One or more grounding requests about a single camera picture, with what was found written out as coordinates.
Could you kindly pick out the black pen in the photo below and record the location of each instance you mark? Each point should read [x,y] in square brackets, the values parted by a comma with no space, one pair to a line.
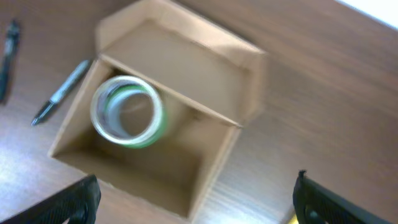
[10,48]

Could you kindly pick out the yellow highlighter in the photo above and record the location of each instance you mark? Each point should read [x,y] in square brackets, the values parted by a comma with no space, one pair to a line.
[293,220]

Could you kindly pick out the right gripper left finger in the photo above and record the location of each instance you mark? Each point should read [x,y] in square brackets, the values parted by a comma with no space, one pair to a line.
[78,203]

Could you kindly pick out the open cardboard box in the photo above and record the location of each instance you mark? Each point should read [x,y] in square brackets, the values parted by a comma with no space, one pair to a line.
[211,83]

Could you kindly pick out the green tape roll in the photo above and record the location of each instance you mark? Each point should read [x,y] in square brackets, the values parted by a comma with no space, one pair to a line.
[155,128]

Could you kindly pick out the black marker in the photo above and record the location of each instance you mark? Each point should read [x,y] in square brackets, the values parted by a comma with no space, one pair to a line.
[51,105]

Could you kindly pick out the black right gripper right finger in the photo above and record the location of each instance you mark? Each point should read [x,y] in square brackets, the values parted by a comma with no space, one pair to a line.
[315,204]

